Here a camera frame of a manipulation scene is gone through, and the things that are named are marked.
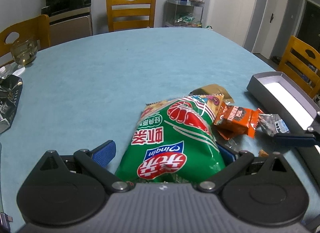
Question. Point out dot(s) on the metal snack trolley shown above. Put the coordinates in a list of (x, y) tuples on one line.
[(183, 13)]

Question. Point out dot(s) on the brown gold snack packet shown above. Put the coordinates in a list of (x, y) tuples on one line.
[(213, 89)]

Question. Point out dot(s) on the green shrimp chips bag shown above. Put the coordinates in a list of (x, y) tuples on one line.
[(173, 142)]

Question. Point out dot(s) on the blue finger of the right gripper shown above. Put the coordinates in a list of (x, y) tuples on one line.
[(296, 140)]

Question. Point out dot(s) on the wooden chair at right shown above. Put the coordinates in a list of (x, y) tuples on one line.
[(300, 62)]

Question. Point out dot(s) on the black water dispenser cabinet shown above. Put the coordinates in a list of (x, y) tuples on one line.
[(68, 19)]

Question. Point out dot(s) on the white door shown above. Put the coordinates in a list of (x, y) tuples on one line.
[(272, 21)]

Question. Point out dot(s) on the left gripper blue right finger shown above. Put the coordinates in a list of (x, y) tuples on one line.
[(236, 164)]

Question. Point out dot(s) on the glass teapot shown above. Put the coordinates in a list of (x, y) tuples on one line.
[(24, 52)]

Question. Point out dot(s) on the orange square snack packet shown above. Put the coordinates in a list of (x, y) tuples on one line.
[(232, 121)]

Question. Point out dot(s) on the wooden chair at far side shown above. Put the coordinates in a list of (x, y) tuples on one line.
[(130, 14)]

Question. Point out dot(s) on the wooden chair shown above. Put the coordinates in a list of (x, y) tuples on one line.
[(130, 14), (300, 62), (37, 28)]

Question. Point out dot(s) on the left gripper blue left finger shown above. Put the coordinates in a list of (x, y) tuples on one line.
[(94, 162)]

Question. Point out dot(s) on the grey shallow box tray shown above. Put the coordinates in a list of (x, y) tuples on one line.
[(278, 94)]

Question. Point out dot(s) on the wooden chair at left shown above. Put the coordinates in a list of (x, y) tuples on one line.
[(37, 28)]

